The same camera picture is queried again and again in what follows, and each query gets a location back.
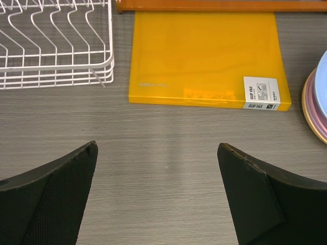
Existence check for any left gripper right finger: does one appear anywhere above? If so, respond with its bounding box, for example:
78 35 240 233
217 143 326 244

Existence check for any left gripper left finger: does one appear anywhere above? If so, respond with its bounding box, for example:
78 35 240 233
1 141 98 244

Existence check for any purple plate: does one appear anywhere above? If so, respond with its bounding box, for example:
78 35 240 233
307 70 326 139

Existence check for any orange tan plate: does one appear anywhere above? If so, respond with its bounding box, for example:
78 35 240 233
301 69 326 144

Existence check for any pink plate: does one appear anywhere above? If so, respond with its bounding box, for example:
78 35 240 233
308 71 317 113

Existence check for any blue plate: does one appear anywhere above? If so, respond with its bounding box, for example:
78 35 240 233
314 51 327 117

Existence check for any orange wooden shelf rack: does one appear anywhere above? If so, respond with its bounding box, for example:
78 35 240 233
115 1 326 13

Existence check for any yellow clip file folder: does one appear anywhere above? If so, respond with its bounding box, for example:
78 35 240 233
128 12 292 111

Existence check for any white wire dish rack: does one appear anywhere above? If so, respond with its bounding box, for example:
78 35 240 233
1 1 114 90

